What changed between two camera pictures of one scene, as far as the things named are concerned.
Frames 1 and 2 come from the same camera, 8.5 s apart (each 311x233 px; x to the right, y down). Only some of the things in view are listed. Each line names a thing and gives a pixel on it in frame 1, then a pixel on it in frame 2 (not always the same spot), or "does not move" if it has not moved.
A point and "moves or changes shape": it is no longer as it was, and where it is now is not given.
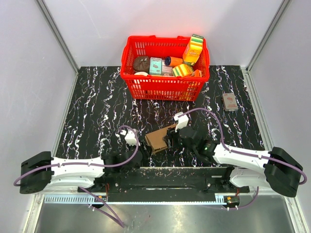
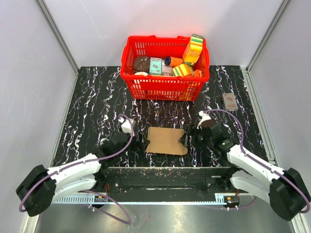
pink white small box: [166, 70] does not move
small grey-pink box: [230, 101] does not move
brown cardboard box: [157, 140] moves or changes shape
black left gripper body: [126, 170] → [133, 145]
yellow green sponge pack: [193, 50] does not move
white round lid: [141, 73] does not move
